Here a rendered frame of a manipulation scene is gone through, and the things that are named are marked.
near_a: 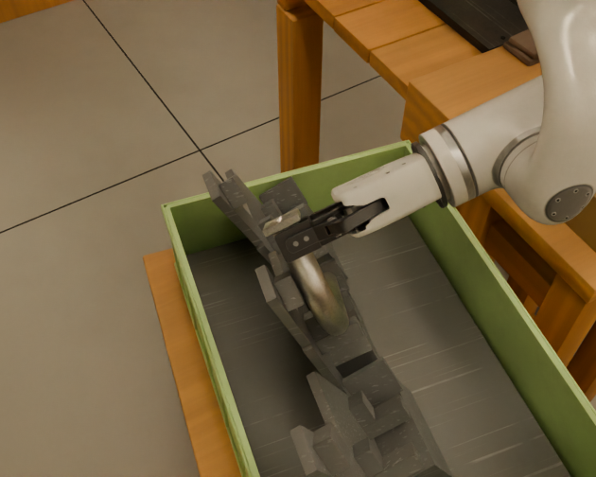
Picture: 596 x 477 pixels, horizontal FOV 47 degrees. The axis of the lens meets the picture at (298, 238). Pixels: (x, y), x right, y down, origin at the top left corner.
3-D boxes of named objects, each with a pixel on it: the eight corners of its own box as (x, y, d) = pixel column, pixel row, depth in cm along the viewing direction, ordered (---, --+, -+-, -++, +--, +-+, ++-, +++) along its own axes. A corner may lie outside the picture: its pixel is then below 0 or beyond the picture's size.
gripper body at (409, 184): (415, 136, 76) (324, 181, 77) (433, 137, 66) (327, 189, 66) (444, 197, 77) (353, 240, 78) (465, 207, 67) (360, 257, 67)
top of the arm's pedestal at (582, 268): (723, 230, 120) (734, 215, 117) (587, 305, 110) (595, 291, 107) (590, 123, 137) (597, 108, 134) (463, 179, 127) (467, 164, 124)
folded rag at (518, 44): (528, 68, 134) (532, 55, 132) (500, 47, 138) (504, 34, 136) (566, 52, 137) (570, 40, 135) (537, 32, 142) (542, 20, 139)
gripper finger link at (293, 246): (331, 206, 70) (273, 235, 71) (333, 210, 67) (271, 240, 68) (344, 235, 71) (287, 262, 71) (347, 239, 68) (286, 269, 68)
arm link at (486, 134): (486, 217, 70) (448, 165, 77) (605, 160, 69) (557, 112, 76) (472, 161, 64) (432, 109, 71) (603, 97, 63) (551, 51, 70)
